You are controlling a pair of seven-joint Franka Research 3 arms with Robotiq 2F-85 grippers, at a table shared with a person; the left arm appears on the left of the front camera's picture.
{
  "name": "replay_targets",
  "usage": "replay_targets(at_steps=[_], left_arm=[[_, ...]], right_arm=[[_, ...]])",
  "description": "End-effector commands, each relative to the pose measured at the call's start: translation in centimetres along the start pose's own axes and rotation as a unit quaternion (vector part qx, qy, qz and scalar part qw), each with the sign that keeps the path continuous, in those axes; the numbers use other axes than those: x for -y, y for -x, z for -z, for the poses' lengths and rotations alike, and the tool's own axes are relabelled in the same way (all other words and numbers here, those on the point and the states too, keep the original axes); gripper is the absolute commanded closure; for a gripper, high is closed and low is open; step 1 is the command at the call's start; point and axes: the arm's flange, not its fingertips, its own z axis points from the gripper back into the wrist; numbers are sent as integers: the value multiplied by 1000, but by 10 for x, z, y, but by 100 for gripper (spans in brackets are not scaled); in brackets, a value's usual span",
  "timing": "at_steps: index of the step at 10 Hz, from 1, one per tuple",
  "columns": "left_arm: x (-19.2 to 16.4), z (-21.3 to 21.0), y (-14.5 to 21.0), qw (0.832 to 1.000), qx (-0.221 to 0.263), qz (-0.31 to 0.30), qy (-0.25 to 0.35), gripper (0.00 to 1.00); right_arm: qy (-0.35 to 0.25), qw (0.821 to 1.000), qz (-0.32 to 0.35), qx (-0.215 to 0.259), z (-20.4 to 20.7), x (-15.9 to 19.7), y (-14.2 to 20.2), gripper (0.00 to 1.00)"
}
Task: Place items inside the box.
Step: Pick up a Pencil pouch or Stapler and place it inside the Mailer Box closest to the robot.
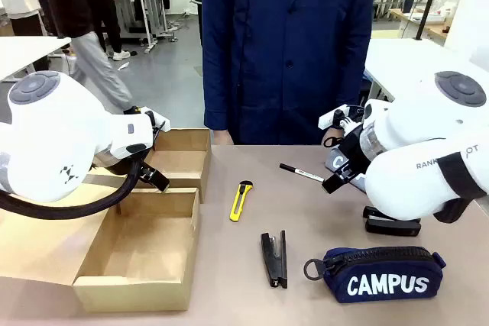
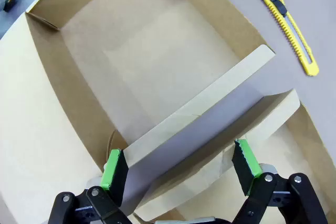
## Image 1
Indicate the person's right hand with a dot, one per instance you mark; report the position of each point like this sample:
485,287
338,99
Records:
222,138

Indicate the white paper scrap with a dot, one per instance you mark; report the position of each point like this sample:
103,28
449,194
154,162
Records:
123,66

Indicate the white table with white legs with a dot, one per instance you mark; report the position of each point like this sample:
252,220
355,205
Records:
26,53

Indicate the yellow utility knife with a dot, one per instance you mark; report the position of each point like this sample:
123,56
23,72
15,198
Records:
240,201

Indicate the navy Campus pencil case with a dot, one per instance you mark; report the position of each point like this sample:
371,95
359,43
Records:
382,284

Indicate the slim black stapler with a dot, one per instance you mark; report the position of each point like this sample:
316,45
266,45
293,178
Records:
275,265

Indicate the person in blue coat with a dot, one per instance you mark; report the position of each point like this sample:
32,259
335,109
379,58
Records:
286,55

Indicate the black tripod pole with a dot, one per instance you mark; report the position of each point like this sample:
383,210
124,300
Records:
428,1

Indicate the grey desk with brown top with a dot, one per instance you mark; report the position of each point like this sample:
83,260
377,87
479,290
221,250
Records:
137,5

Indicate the bulky black stapler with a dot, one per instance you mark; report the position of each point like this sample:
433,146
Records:
389,226

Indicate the person dressed in black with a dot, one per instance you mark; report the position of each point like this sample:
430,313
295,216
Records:
111,17

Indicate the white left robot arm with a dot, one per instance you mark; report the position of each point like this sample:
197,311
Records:
57,131

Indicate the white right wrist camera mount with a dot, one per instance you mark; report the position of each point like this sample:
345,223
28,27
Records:
336,117

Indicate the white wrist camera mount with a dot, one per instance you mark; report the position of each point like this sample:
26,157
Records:
154,119
336,117

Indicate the person in grey trousers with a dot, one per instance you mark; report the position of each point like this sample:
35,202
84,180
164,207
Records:
95,66

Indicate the wooden table with clutter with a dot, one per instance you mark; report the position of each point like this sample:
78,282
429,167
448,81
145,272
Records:
424,22

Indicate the dark cup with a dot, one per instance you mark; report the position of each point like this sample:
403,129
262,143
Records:
408,5

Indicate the black marker pen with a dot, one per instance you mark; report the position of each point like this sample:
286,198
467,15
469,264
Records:
302,173

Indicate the brown cardboard box with lid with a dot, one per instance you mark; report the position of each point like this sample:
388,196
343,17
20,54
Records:
183,165
145,242

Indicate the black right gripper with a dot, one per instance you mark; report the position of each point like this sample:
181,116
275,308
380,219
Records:
351,154

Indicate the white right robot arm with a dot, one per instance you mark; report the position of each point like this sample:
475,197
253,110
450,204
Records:
420,131

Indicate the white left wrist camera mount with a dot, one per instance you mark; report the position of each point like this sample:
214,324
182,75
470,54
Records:
154,119

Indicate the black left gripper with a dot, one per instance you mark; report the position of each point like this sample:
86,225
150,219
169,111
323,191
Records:
118,167

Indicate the large white table rounded corner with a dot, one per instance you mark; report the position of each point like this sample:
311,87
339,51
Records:
412,59

